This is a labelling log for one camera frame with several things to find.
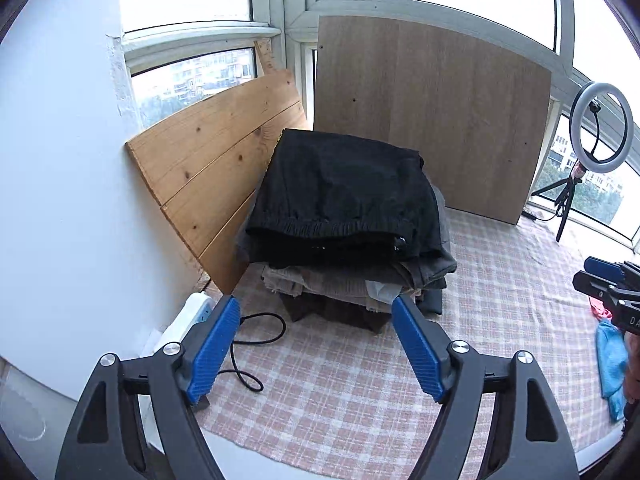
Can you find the pink garment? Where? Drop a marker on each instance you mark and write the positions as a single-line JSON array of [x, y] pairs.
[[598, 310]]

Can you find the dark teal folded garment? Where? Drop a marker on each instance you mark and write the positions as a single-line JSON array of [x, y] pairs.
[[430, 301]]

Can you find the person's right hand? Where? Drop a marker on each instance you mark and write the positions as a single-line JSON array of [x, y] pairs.
[[632, 374]]

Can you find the grey-brown wooden board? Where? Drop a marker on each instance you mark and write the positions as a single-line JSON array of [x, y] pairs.
[[474, 111]]

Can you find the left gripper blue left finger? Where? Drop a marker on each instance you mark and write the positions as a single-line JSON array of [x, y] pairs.
[[206, 345]]

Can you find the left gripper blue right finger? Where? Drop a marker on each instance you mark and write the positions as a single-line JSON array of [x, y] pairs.
[[426, 346]]

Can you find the white power strip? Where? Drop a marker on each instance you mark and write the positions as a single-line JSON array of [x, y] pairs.
[[196, 309]]

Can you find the grey folded garment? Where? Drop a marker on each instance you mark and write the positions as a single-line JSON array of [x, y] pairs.
[[427, 271]]

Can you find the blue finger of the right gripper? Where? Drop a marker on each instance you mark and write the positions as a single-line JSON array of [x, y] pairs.
[[609, 271], [596, 287]]

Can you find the black phone holder clamp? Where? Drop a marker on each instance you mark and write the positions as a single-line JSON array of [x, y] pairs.
[[595, 107]]

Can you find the light blue garment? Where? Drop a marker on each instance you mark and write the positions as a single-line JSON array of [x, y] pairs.
[[612, 358]]

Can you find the light pine wooden board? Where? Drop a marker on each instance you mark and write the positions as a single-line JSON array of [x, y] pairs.
[[203, 164]]

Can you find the brown folded garment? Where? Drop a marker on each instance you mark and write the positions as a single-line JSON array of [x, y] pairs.
[[333, 310]]

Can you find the black tripod stand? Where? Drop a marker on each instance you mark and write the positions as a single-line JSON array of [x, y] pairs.
[[564, 201]]

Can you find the black jacket with yellow print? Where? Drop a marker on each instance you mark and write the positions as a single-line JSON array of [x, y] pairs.
[[331, 198]]

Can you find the beige knit sweater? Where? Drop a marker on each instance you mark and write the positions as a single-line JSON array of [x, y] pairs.
[[295, 281]]

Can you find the pink plaid blanket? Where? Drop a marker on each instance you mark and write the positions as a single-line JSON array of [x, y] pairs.
[[344, 402]]

